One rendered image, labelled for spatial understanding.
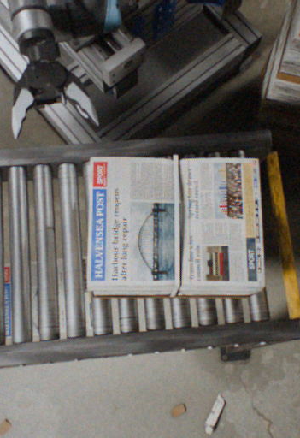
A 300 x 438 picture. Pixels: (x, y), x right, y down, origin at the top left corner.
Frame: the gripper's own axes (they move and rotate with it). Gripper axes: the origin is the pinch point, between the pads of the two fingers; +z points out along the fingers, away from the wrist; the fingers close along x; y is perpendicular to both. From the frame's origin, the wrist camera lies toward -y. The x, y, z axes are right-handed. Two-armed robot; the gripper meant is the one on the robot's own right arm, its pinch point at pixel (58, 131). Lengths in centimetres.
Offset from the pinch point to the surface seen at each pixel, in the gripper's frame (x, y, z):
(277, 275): -83, 113, 22
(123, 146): -20.0, 41.3, -12.1
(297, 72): -78, 47, -29
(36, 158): 2.6, 44.5, -14.0
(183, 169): -26.6, 17.3, 5.4
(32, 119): -3, 124, -65
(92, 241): -4.0, 20.2, 16.6
